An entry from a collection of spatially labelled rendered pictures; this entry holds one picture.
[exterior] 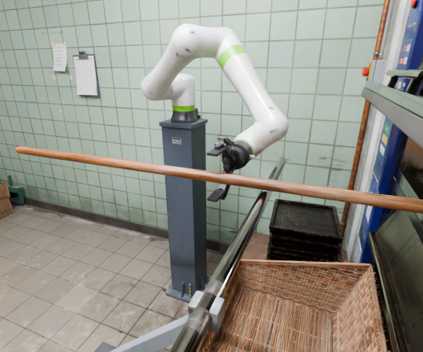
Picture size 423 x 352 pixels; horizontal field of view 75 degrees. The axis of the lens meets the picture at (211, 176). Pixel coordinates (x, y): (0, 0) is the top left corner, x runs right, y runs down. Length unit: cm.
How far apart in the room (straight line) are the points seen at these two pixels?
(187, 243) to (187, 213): 22
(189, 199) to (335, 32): 126
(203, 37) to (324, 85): 95
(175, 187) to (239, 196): 67
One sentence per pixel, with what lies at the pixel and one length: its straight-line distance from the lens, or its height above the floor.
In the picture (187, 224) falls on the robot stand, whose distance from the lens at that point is 172.
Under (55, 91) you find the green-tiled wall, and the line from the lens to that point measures 293.
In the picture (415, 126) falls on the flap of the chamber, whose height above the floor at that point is 141.
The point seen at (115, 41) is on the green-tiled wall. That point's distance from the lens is 242.
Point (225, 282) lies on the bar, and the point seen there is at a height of 117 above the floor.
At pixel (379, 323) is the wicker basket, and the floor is 85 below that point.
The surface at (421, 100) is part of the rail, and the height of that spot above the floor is 144.
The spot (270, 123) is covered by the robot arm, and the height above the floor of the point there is 130.
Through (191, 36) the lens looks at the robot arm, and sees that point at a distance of 113.
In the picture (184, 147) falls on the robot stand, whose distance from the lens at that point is 153.
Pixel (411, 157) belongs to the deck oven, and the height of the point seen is 122.
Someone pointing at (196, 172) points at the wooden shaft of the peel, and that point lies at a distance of 78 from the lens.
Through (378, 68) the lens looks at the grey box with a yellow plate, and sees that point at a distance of 154.
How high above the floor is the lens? 148
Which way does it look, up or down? 21 degrees down
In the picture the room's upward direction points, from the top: straight up
